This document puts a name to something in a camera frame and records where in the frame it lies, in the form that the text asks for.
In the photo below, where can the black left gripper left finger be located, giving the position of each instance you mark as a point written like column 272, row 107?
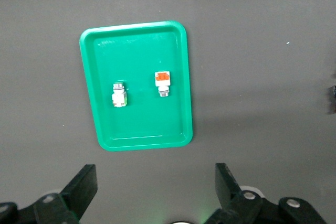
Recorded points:
column 82, row 190

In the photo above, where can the green plastic tray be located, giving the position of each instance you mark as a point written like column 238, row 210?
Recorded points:
column 147, row 119

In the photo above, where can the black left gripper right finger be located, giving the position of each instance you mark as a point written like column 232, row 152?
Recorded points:
column 229, row 195

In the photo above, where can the red mushroom push button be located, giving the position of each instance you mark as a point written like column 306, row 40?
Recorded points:
column 334, row 90

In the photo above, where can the white push button green cap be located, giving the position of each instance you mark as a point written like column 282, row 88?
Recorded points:
column 119, row 98

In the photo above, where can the white push button orange block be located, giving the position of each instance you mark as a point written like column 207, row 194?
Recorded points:
column 162, row 79

